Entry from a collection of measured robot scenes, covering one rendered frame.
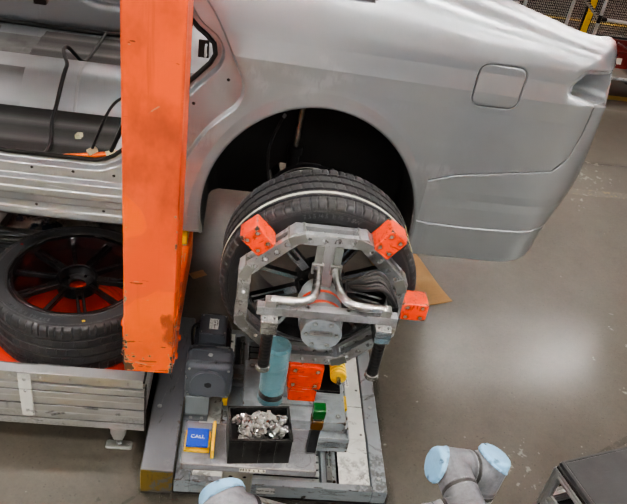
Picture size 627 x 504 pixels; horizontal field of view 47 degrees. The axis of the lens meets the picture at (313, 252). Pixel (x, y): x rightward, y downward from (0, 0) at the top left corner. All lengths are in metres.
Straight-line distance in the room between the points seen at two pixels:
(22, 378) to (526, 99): 2.00
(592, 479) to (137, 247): 1.78
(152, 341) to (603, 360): 2.38
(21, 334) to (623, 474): 2.24
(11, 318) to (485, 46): 1.89
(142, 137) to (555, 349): 2.54
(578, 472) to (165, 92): 1.94
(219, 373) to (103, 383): 0.41
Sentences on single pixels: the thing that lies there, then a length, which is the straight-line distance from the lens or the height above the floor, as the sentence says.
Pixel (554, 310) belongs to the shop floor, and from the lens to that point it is 4.15.
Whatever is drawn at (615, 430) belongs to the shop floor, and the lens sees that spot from 3.63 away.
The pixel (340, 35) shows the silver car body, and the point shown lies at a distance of 2.41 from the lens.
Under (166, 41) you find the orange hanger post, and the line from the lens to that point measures 1.88.
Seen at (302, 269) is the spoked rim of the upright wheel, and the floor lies 0.90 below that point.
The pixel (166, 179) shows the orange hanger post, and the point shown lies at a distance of 2.05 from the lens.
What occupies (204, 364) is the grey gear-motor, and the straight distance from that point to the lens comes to 2.74.
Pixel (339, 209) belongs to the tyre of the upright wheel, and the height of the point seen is 1.17.
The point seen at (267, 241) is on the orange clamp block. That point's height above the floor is 1.08.
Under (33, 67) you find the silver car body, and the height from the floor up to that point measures 0.95.
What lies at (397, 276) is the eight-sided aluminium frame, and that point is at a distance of 2.31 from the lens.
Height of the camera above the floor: 2.35
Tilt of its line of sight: 36 degrees down
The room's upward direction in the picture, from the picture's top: 10 degrees clockwise
